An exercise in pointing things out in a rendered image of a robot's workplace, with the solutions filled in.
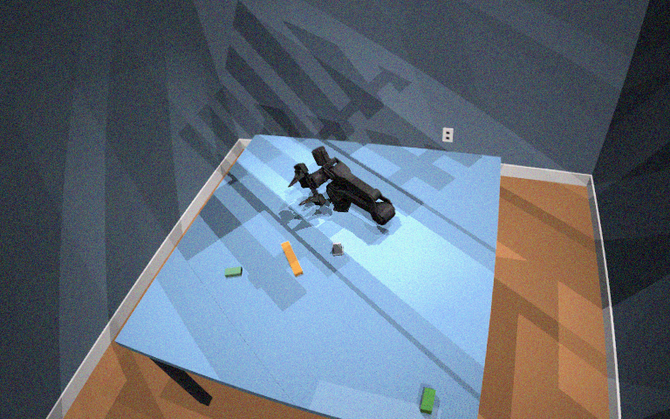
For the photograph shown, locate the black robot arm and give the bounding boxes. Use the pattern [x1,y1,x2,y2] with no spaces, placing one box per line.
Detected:
[311,146,396,225]

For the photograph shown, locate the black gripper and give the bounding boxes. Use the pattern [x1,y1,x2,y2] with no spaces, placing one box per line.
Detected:
[288,162,328,205]

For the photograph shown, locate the green rectangular block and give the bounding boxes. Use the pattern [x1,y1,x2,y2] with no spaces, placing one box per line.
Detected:
[420,388,435,415]

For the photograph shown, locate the light green flat bar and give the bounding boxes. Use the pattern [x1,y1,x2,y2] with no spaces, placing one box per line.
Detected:
[224,267,243,278]

